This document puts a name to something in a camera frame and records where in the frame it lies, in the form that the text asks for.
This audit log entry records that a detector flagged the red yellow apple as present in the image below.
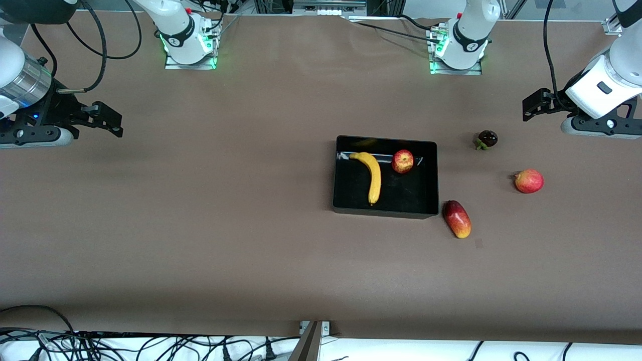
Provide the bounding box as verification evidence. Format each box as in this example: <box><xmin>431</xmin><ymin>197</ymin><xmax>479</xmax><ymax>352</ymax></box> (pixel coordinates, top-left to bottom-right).
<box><xmin>392</xmin><ymin>149</ymin><xmax>415</xmax><ymax>174</ymax></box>

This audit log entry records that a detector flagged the black rectangular plastic box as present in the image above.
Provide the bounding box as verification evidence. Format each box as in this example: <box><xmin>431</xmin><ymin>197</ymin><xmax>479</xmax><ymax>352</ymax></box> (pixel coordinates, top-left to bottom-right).
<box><xmin>333</xmin><ymin>135</ymin><xmax>440</xmax><ymax>220</ymax></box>

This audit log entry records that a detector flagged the yellow banana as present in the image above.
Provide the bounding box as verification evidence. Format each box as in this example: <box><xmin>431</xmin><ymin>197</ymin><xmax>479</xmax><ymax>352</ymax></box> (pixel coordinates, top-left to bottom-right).
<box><xmin>349</xmin><ymin>152</ymin><xmax>382</xmax><ymax>206</ymax></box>

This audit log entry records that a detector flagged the dark purple mangosteen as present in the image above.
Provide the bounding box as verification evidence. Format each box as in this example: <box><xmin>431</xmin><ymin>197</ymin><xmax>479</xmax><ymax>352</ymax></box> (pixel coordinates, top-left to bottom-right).
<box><xmin>475</xmin><ymin>130</ymin><xmax>499</xmax><ymax>151</ymax></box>

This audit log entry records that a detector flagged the red pomegranate fruit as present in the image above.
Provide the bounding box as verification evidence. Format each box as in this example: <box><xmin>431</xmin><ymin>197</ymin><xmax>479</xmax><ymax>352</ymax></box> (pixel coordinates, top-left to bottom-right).
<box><xmin>514</xmin><ymin>169</ymin><xmax>545</xmax><ymax>195</ymax></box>

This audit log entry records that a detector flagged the red yellow mango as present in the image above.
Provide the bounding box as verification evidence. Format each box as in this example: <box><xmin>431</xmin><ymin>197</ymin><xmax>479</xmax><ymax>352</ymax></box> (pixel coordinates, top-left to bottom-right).
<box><xmin>442</xmin><ymin>200</ymin><xmax>472</xmax><ymax>239</ymax></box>

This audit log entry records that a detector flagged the white power strip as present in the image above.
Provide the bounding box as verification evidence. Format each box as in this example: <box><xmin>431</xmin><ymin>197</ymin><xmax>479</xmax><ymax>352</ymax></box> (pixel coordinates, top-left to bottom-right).
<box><xmin>293</xmin><ymin>0</ymin><xmax>367</xmax><ymax>16</ymax></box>

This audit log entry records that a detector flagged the aluminium profile bar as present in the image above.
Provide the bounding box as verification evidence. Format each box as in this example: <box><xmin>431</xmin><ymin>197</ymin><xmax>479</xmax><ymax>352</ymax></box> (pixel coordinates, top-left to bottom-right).
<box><xmin>287</xmin><ymin>321</ymin><xmax>322</xmax><ymax>361</ymax></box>

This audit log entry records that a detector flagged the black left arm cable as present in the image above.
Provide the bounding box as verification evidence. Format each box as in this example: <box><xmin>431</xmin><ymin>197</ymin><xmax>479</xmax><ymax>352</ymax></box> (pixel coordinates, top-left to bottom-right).
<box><xmin>544</xmin><ymin>0</ymin><xmax>570</xmax><ymax>109</ymax></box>

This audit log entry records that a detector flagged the black looped cable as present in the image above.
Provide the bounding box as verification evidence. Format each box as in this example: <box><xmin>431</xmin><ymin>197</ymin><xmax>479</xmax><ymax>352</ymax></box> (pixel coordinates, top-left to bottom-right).
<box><xmin>100</xmin><ymin>0</ymin><xmax>143</xmax><ymax>61</ymax></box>

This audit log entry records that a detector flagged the black cable with metal plug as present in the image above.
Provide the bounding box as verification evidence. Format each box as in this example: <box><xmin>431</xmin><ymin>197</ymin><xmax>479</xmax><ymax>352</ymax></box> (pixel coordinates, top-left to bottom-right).
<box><xmin>56</xmin><ymin>0</ymin><xmax>109</xmax><ymax>95</ymax></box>

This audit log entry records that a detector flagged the thin black cable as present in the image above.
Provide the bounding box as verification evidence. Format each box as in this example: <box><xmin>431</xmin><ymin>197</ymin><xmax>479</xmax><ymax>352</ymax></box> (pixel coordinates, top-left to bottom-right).
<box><xmin>30</xmin><ymin>23</ymin><xmax>59</xmax><ymax>79</ymax></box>

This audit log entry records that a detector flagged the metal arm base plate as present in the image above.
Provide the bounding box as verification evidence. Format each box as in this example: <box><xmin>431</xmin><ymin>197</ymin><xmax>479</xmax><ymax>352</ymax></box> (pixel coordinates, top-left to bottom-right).
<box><xmin>165</xmin><ymin>20</ymin><xmax>218</xmax><ymax>70</ymax></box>
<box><xmin>429</xmin><ymin>23</ymin><xmax>483</xmax><ymax>76</ymax></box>

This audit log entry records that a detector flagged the aluminium frame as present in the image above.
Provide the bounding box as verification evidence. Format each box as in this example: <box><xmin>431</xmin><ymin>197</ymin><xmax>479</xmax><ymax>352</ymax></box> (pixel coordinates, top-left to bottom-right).
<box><xmin>253</xmin><ymin>0</ymin><xmax>403</xmax><ymax>17</ymax></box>

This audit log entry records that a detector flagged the black arched cable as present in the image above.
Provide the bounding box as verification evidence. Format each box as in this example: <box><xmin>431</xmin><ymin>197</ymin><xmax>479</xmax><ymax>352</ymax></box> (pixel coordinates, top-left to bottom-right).
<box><xmin>0</xmin><ymin>304</ymin><xmax>76</xmax><ymax>333</ymax></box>

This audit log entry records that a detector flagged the small metal bracket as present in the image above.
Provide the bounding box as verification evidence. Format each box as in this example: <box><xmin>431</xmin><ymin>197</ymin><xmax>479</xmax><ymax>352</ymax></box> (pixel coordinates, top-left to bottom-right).
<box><xmin>299</xmin><ymin>321</ymin><xmax>331</xmax><ymax>336</ymax></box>

